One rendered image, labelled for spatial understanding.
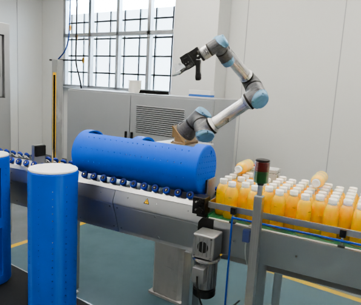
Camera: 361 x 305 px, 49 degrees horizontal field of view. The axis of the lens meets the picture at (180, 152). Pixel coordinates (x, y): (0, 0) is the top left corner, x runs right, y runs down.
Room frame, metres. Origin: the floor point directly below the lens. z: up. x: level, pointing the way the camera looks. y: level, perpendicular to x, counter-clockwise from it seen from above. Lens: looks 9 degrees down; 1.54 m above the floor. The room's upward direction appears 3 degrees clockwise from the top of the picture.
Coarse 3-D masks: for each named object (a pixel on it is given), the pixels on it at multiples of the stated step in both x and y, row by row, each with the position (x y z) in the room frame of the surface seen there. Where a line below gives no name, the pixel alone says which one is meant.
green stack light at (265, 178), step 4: (256, 172) 1.64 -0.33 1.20; (260, 172) 1.63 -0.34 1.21; (264, 172) 1.63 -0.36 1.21; (268, 172) 1.64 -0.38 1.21; (256, 176) 1.64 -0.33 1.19; (260, 176) 1.63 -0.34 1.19; (264, 176) 1.63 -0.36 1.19; (268, 176) 1.65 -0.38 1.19; (256, 180) 1.64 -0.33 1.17; (260, 180) 1.63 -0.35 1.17; (264, 180) 1.63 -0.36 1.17
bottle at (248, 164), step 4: (244, 160) 2.19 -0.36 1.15; (248, 160) 2.21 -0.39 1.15; (240, 164) 2.12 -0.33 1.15; (244, 164) 2.13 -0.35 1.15; (248, 164) 2.17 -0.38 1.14; (252, 164) 2.22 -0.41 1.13; (244, 168) 2.11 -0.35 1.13; (248, 168) 2.16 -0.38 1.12; (252, 168) 2.23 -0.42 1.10; (240, 172) 2.12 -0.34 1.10; (244, 172) 2.13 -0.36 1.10
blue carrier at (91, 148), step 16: (80, 144) 2.43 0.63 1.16; (96, 144) 2.38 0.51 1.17; (112, 144) 2.33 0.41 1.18; (128, 144) 2.29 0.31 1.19; (144, 144) 2.26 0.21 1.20; (160, 144) 2.23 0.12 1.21; (80, 160) 2.41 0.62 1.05; (96, 160) 2.35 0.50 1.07; (112, 160) 2.29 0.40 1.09; (128, 160) 2.24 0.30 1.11; (144, 160) 2.19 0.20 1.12; (160, 160) 2.15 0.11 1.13; (176, 160) 2.11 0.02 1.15; (192, 160) 2.07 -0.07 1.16; (208, 160) 2.18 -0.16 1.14; (112, 176) 2.36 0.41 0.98; (128, 176) 2.27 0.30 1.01; (144, 176) 2.21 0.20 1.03; (160, 176) 2.15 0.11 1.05; (192, 176) 2.05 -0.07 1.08; (208, 176) 2.20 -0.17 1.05
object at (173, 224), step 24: (24, 192) 2.68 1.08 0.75; (96, 192) 2.36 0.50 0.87; (120, 192) 2.29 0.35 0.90; (96, 216) 2.40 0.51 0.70; (120, 216) 2.30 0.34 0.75; (144, 216) 2.20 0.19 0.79; (168, 216) 2.11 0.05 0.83; (192, 216) 2.05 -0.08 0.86; (168, 240) 2.18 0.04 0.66; (192, 240) 2.09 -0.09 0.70
